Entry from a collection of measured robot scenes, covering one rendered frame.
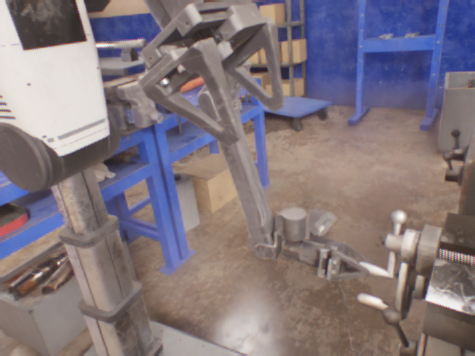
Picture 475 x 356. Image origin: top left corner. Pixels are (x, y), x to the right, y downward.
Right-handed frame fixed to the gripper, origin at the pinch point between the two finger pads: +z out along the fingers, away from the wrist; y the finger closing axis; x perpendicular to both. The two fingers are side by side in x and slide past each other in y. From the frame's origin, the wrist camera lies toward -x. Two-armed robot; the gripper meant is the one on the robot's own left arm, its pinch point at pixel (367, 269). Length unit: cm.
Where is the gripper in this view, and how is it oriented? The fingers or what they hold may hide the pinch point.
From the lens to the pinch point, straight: 87.5
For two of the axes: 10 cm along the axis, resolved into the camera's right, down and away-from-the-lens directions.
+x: -1.1, 9.9, 0.9
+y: 5.3, -0.2, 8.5
